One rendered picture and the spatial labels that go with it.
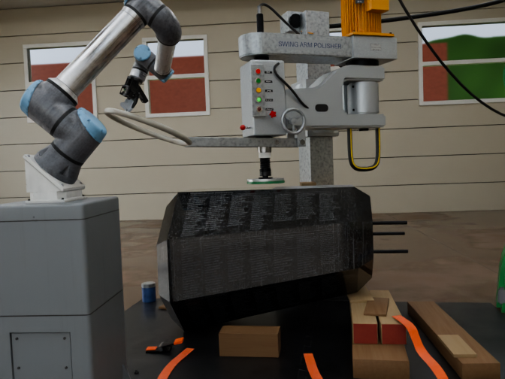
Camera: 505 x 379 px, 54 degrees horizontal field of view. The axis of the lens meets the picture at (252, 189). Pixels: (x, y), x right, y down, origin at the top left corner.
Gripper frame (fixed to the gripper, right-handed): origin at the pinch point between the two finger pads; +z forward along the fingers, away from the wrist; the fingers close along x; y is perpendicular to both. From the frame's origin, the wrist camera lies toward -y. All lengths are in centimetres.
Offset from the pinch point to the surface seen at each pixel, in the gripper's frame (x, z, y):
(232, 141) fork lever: 52, -4, -35
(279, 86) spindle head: 63, -42, -45
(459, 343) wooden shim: 179, 57, -92
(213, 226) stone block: 60, 44, -34
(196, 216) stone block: 49, 42, -31
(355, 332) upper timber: 141, 69, -66
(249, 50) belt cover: 49, -54, -27
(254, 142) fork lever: 58, -8, -46
